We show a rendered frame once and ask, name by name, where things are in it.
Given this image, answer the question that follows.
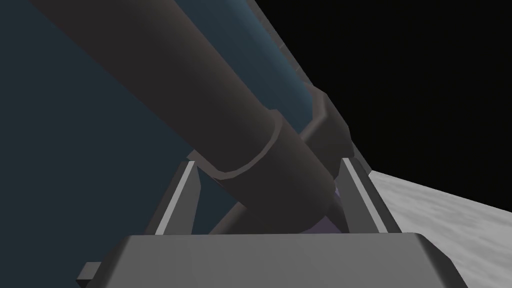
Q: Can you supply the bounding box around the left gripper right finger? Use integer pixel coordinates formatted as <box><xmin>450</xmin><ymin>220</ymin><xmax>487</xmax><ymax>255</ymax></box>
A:
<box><xmin>337</xmin><ymin>157</ymin><xmax>403</xmax><ymax>235</ymax></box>

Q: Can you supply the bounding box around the dark grey bar handle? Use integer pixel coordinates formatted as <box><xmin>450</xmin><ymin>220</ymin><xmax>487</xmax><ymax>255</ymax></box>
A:
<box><xmin>29</xmin><ymin>0</ymin><xmax>355</xmax><ymax>235</ymax></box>

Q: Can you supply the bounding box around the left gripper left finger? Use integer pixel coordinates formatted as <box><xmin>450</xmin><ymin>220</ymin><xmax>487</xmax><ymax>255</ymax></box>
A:
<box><xmin>143</xmin><ymin>159</ymin><xmax>201</xmax><ymax>236</ymax></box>

